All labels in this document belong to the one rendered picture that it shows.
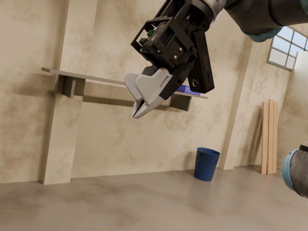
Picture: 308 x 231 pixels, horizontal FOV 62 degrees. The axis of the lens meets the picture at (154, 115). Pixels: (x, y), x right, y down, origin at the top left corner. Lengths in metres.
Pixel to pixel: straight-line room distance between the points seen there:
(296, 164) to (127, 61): 2.89
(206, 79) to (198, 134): 4.06
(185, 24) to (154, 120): 3.39
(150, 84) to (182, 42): 0.08
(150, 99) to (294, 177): 0.50
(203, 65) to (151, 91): 0.11
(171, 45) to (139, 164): 3.54
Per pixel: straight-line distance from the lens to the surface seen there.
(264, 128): 5.59
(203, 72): 0.47
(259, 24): 0.53
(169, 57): 0.41
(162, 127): 3.94
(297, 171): 0.78
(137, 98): 0.44
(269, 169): 5.78
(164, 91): 0.41
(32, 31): 3.05
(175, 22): 0.41
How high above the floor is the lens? 1.37
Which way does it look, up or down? 7 degrees down
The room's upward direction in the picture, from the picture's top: 11 degrees clockwise
